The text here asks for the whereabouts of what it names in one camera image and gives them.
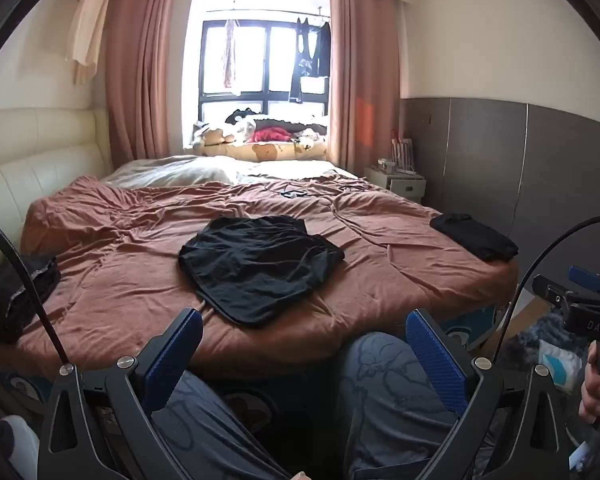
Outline bear print pillow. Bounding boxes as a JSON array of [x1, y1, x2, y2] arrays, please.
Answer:
[[192, 139, 329, 162]]

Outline teddy bear plush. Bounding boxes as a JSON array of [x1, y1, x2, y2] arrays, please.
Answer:
[[192, 122, 237, 150]]

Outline thin black cable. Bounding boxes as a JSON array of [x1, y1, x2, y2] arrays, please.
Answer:
[[257, 177, 383, 200]]

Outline person's left leg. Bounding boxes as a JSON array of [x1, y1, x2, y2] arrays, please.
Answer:
[[150, 369, 293, 480]]

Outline pink hanging garment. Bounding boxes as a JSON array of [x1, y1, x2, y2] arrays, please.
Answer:
[[221, 19, 244, 97]]

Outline grey shaggy rug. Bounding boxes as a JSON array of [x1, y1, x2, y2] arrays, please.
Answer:
[[517, 309, 588, 358]]

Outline black framed window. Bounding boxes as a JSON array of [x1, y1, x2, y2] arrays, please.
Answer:
[[199, 19, 332, 132]]

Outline dark clothes pile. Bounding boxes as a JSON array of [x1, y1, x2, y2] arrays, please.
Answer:
[[0, 254, 62, 345]]

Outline white blue plastic packet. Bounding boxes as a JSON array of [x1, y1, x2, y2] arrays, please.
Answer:
[[539, 339, 589, 394]]

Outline white nightstand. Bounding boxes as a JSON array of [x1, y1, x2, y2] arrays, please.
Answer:
[[363, 164, 427, 204]]

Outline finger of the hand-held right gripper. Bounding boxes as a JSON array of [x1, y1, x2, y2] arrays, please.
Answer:
[[531, 266, 600, 311]]

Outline black pants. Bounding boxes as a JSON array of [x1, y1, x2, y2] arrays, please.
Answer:
[[429, 212, 519, 262], [179, 215, 346, 328]]

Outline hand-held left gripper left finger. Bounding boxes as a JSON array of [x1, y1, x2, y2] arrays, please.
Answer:
[[37, 307, 205, 480]]

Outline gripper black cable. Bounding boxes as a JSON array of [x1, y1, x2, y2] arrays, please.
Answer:
[[0, 211, 72, 367], [494, 216, 600, 353]]

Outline white plastic container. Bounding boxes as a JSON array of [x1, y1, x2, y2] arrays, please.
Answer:
[[0, 415, 42, 480]]

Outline red cloth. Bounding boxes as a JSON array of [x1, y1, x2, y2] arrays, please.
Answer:
[[249, 127, 294, 145]]

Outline cream hanging garment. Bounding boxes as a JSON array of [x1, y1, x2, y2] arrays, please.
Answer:
[[66, 0, 114, 84]]

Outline person's right leg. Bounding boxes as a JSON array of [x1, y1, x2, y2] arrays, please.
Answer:
[[334, 331, 481, 480]]

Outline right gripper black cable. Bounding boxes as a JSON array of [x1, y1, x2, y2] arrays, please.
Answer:
[[494, 216, 600, 353]]

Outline grey white pillow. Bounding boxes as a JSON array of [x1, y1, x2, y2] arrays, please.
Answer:
[[102, 155, 242, 189]]

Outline pink curtain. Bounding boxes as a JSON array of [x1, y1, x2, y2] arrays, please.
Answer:
[[327, 0, 405, 179], [104, 0, 193, 171]]

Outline black hanging garment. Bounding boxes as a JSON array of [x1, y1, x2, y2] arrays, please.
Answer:
[[288, 16, 332, 102]]

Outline brown blanket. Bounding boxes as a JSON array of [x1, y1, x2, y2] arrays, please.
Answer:
[[0, 176, 521, 367]]

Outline person's leg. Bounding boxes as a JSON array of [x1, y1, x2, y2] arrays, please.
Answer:
[[150, 369, 293, 480], [334, 331, 481, 480]]

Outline red striped paper bag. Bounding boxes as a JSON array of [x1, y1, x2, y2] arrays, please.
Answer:
[[389, 129, 416, 169]]

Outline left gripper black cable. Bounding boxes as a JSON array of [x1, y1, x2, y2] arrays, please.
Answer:
[[0, 211, 72, 367]]

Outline small white card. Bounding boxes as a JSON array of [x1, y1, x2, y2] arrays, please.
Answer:
[[569, 439, 594, 472]]

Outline person's right hand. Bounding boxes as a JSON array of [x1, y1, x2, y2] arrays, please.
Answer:
[[578, 342, 600, 426]]

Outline folded black pants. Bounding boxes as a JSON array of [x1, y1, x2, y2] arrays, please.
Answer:
[[429, 212, 519, 262]]

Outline cream padded headboard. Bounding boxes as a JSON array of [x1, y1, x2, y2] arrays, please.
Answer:
[[0, 107, 113, 281]]

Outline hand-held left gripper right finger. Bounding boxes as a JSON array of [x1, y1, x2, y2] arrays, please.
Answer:
[[405, 308, 563, 480]]

